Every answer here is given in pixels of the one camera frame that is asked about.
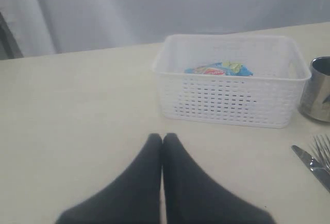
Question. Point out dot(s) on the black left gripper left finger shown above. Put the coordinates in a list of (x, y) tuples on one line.
[(133, 197)]

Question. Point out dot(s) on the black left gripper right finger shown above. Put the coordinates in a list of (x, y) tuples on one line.
[(194, 197)]

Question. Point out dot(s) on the blue snack packet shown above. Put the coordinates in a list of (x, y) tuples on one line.
[(221, 68)]

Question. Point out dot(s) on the silver table knife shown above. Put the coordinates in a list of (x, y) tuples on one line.
[(313, 166)]

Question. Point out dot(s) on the silver fork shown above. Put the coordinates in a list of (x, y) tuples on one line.
[(321, 150)]

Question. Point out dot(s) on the stainless steel cup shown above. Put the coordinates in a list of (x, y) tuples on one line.
[(314, 102)]

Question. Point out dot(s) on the white perforated plastic basket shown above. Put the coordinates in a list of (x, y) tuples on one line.
[(266, 99)]

